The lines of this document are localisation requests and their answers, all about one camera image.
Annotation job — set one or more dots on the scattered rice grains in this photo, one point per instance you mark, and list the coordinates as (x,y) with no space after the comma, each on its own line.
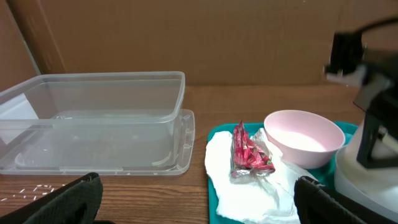
(32,193)

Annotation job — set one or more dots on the clear plastic bin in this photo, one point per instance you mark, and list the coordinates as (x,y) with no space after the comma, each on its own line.
(93,122)

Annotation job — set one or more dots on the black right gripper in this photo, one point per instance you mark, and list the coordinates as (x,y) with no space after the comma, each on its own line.
(374,72)

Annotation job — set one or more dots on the pink plastic bowl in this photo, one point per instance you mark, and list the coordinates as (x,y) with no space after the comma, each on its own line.
(305,139)

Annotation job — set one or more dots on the red snack wrapper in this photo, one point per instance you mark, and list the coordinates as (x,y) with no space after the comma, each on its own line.
(247,157)

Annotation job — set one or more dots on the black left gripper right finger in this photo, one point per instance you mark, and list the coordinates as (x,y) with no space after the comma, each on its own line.
(317,204)

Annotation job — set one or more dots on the crumpled white napkin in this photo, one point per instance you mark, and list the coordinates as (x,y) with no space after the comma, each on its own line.
(252,198)

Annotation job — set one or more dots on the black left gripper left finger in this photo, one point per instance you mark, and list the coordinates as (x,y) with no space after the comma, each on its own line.
(75,203)

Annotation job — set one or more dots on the grey plastic bowl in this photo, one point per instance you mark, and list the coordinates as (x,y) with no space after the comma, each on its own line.
(375,189)

